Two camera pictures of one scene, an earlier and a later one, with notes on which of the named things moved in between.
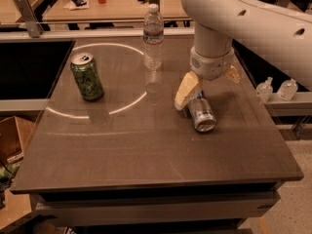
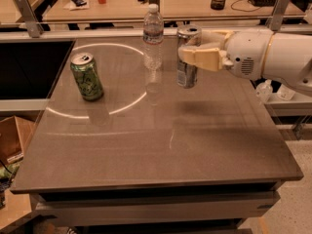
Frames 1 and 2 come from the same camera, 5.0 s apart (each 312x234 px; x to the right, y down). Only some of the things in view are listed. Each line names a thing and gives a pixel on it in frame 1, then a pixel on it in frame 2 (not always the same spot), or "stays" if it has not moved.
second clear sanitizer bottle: (288, 90) stays
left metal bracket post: (28, 15) stays
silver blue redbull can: (202, 113) to (188, 35)
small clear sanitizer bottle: (264, 91) stays
